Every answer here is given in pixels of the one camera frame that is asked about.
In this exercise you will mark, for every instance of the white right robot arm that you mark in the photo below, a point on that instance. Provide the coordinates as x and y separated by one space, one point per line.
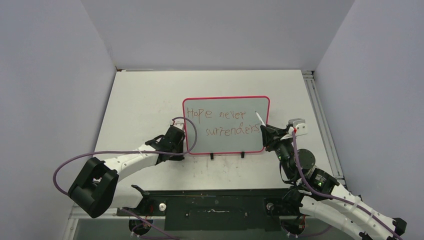
316 193

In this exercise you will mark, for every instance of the pink framed whiteboard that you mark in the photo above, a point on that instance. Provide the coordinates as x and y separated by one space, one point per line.
225 124

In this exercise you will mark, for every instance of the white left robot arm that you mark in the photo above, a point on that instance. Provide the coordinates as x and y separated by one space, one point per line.
96 187

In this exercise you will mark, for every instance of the white whiteboard marker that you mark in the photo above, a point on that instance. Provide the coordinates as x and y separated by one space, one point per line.
260 118

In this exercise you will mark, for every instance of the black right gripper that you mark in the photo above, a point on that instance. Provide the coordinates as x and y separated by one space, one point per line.
269 136

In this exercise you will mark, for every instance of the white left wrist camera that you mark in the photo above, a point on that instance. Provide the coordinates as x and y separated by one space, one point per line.
178 123

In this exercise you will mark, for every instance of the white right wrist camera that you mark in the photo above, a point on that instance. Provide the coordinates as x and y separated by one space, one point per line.
297 126

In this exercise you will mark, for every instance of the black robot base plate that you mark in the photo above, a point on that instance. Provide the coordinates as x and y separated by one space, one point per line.
222 210

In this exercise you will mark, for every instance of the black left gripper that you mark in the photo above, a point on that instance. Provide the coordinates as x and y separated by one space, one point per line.
177 157

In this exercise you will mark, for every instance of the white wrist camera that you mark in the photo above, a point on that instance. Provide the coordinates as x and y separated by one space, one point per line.
297 126
178 123

